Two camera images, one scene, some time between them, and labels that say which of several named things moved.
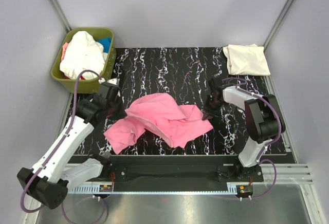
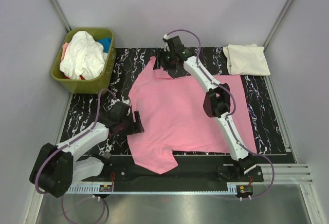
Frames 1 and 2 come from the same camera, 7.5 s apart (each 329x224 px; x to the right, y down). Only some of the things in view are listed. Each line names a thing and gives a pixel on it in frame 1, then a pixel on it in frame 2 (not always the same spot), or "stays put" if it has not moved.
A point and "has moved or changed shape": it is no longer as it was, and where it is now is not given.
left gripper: [122, 113] -> [133, 129]
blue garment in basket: [106, 43] stays put
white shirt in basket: [83, 53] stays put
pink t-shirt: [160, 114] has moved or changed shape
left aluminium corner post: [55, 3] stays put
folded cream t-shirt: [246, 60] stays put
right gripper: [209, 113] -> [157, 65]
